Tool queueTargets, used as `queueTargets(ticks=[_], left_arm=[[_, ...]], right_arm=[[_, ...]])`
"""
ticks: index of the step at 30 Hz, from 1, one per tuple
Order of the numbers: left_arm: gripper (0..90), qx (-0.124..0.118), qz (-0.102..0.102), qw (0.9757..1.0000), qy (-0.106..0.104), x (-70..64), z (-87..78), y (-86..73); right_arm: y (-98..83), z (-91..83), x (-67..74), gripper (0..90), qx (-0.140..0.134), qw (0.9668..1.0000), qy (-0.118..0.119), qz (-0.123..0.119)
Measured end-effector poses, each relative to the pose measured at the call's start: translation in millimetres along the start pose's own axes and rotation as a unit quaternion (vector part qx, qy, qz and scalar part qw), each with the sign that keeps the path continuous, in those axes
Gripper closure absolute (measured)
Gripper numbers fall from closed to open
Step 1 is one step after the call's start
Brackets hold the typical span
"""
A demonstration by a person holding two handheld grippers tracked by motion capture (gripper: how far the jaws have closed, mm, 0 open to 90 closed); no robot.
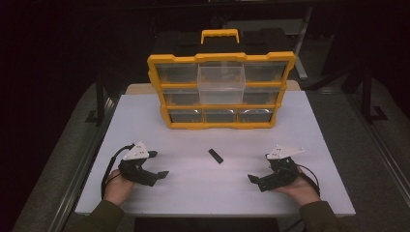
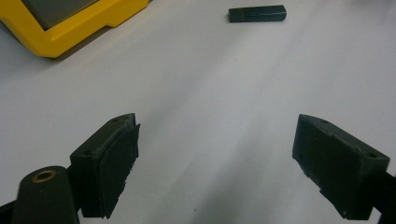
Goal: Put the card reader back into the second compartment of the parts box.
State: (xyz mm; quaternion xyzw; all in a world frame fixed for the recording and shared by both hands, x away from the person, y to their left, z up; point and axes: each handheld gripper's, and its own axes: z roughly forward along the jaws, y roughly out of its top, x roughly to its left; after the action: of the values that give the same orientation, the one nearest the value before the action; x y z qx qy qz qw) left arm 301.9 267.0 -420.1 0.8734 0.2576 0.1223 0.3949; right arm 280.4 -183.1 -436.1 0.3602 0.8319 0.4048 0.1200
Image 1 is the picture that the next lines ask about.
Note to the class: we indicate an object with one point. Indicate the person's left hand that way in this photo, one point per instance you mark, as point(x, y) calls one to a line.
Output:
point(117, 190)

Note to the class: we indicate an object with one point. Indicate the person's right hand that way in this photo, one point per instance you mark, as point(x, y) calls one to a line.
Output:
point(299, 190)

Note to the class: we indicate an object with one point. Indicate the grey metal bar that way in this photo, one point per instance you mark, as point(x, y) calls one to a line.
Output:
point(301, 48)

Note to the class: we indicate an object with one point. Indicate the yellow and black drawer cabinet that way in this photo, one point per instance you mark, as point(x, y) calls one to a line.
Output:
point(222, 125)

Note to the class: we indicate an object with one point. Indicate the clear plastic pulled-out drawer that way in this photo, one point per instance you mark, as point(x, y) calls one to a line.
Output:
point(221, 87)

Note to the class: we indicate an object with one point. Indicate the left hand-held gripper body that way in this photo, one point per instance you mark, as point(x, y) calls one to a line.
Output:
point(137, 167)

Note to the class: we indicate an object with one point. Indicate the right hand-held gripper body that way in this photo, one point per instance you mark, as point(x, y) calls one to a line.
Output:
point(280, 174)

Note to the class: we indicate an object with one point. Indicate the black metal stand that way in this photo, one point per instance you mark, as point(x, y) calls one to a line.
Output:
point(370, 96)
point(99, 100)

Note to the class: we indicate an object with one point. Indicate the small black bar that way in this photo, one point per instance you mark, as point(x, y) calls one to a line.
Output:
point(215, 156)

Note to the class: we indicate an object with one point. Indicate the set of closed clear drawers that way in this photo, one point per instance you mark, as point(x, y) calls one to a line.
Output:
point(261, 115)

